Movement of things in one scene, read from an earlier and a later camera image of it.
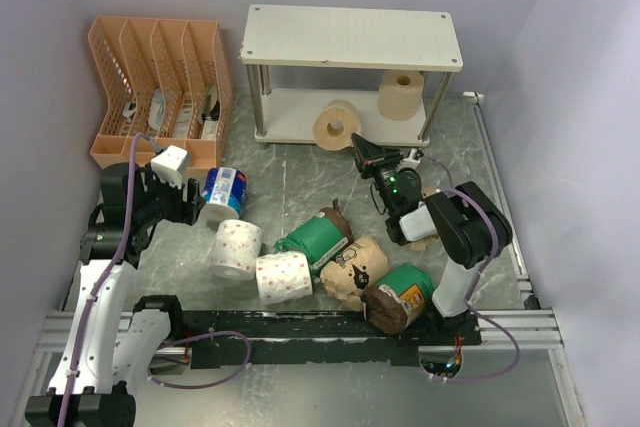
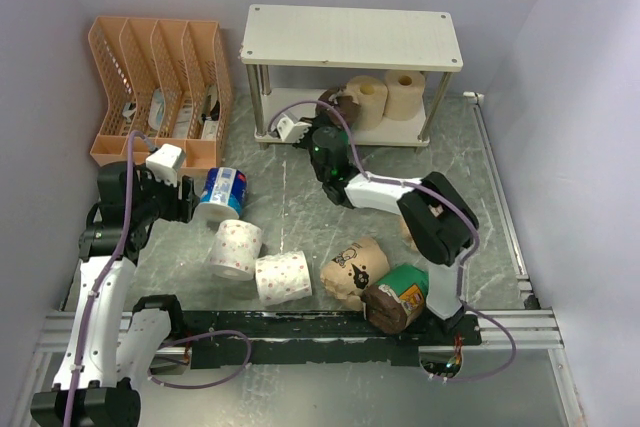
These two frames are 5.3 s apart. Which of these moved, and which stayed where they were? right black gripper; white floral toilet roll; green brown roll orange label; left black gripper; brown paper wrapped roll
Moved: right black gripper
Stayed: left black gripper; brown paper wrapped roll; white floral toilet roll; green brown roll orange label
